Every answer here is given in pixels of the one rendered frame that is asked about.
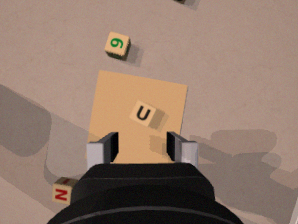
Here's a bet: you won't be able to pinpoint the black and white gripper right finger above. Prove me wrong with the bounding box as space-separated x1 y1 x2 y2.
166 132 198 169

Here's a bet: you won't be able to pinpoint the tan flat mat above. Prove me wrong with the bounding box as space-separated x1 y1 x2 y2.
87 70 188 163

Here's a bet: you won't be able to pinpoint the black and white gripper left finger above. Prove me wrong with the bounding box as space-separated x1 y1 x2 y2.
86 132 119 171

